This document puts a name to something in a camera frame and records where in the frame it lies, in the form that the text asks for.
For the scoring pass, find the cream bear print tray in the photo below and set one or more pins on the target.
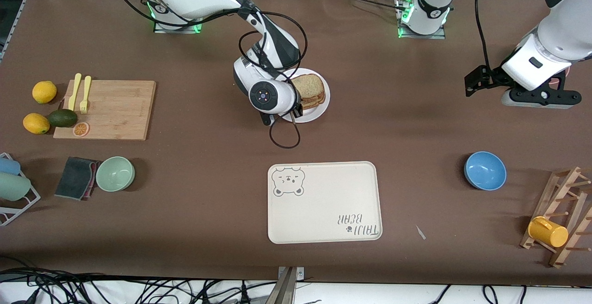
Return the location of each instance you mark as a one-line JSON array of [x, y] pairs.
[[323, 207]]

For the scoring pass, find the yellow lemon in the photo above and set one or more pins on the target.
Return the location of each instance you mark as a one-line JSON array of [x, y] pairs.
[[36, 124], [44, 92]]

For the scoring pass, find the blue bowl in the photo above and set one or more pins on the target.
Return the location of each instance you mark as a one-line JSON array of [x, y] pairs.
[[485, 170]]

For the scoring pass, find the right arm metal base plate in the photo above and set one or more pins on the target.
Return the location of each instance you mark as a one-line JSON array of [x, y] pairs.
[[200, 25]]

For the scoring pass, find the metal table clamp bracket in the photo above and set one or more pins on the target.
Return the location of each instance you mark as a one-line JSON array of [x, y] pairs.
[[287, 288]]

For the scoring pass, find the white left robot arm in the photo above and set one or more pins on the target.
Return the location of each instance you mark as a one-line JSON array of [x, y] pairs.
[[562, 35]]

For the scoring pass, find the plain brown toast slice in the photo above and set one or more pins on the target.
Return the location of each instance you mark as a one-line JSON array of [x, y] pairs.
[[309, 86]]

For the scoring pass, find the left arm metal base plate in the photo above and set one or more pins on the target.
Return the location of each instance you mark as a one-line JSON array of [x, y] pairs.
[[441, 34]]

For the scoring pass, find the light blue cup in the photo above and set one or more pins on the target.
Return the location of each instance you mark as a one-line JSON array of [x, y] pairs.
[[8, 166]]

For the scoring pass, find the wooden cutting board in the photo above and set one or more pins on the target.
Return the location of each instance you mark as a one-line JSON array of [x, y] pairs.
[[115, 109]]

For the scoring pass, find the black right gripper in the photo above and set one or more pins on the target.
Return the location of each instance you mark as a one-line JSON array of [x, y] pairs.
[[297, 108]]

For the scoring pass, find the pale green cup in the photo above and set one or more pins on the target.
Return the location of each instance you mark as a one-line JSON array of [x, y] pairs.
[[13, 187]]

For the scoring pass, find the yellow plastic fork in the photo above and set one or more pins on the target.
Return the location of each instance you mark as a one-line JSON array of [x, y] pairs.
[[85, 96]]

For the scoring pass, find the pink bowl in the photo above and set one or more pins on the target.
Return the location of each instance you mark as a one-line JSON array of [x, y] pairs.
[[519, 48]]

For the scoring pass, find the orange fruit slice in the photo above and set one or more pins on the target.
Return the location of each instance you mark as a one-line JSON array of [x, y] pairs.
[[81, 129]]

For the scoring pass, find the dark grey sponge cloth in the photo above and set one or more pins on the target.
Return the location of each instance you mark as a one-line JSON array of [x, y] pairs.
[[74, 178]]

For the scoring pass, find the small grey tape scrap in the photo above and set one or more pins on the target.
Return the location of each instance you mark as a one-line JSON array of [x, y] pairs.
[[420, 232]]

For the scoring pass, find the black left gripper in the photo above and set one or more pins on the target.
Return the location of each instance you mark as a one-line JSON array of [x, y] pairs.
[[493, 78]]

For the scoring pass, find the yellow plastic knife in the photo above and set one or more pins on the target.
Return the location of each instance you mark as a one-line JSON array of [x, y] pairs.
[[74, 92]]

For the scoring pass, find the dark green avocado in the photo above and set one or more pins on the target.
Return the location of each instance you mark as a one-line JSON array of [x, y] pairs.
[[63, 118]]

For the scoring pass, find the toast slice under egg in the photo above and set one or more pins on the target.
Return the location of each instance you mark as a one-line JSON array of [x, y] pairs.
[[319, 102]]

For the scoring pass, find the white round plate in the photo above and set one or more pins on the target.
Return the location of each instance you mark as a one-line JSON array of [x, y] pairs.
[[319, 109]]

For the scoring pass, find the yellow mug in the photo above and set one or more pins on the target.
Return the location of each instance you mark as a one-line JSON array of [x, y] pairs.
[[548, 232]]

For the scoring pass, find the wooden mug rack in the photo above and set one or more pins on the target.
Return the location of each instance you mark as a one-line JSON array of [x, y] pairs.
[[576, 230]]

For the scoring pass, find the pale green bowl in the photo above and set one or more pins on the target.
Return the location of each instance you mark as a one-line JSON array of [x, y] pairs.
[[115, 174]]

